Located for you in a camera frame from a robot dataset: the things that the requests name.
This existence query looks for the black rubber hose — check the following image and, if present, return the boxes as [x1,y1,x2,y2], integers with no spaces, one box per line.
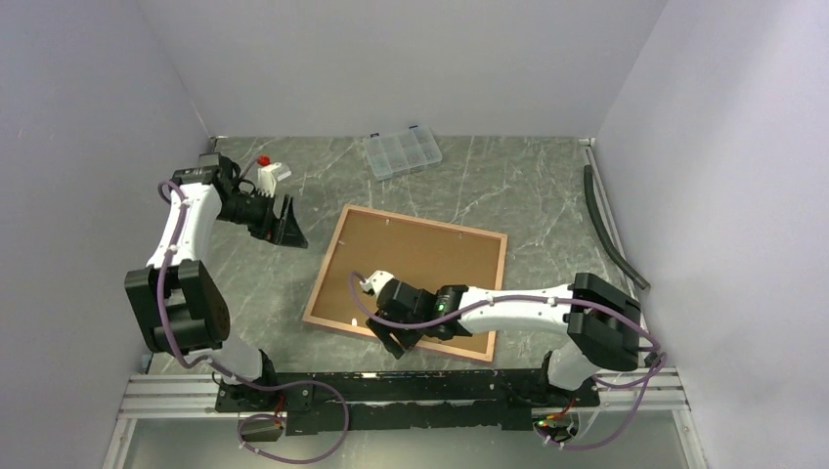
[583,164,651,290]

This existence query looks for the clear plastic organizer box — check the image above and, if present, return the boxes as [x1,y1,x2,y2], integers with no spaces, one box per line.
[363,125,443,182]

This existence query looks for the aluminium rail frame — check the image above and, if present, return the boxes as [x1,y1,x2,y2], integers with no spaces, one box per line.
[102,137,709,469]

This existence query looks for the brown backing board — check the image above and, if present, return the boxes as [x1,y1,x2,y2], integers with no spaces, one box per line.
[310,210,502,356]

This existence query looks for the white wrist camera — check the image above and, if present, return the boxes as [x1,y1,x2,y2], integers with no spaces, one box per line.
[360,270,395,296]
[256,154,292,196]

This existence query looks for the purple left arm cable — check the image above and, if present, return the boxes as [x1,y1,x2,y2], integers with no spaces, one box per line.
[156,157,351,465]

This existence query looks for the pink wooden picture frame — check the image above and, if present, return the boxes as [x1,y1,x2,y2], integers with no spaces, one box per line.
[301,204,509,363]

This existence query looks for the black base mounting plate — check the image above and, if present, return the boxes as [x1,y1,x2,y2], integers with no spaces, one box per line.
[214,368,600,436]

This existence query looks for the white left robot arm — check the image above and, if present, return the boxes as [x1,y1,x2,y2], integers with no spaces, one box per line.
[124,152,308,410]

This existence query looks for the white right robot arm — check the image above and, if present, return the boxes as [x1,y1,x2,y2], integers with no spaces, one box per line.
[350,271,643,405]

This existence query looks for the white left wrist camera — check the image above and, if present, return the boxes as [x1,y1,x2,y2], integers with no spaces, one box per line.
[256,154,292,196]

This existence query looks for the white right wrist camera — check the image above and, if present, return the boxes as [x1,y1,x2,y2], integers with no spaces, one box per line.
[360,270,395,296]

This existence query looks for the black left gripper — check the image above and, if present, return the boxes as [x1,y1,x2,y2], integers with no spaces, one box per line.
[217,188,308,248]

